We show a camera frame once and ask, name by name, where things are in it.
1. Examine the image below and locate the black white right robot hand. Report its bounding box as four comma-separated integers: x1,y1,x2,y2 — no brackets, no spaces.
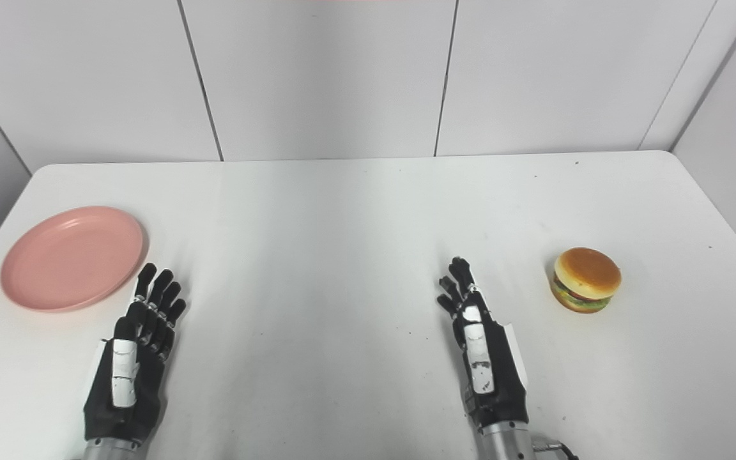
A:
436,257,530,430

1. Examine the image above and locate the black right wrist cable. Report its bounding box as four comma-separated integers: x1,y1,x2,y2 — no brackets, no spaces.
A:
531,438,579,460

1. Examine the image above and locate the toy hamburger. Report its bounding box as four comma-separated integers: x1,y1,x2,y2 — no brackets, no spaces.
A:
549,247,622,314

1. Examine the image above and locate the pink round plate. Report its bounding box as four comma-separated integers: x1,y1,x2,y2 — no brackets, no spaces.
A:
0,206,147,313

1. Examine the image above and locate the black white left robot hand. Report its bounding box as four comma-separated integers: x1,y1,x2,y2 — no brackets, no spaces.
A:
83,263,187,445

